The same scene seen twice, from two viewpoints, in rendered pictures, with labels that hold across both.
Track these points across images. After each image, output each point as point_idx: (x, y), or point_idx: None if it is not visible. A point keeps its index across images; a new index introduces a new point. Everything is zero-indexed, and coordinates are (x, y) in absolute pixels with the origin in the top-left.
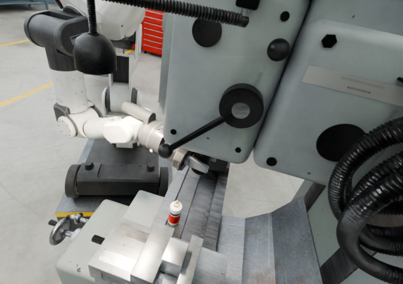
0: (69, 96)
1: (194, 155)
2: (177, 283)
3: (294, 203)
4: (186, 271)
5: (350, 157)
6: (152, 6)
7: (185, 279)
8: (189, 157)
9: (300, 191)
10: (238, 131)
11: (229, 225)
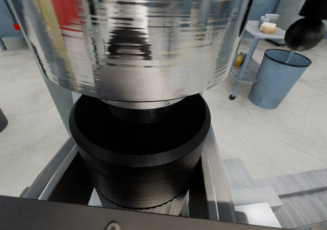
0: None
1: (186, 179)
2: (273, 205)
3: (78, 95)
4: (251, 199)
5: None
6: None
7: (259, 196)
8: (230, 204)
9: (57, 86)
10: None
11: (95, 197)
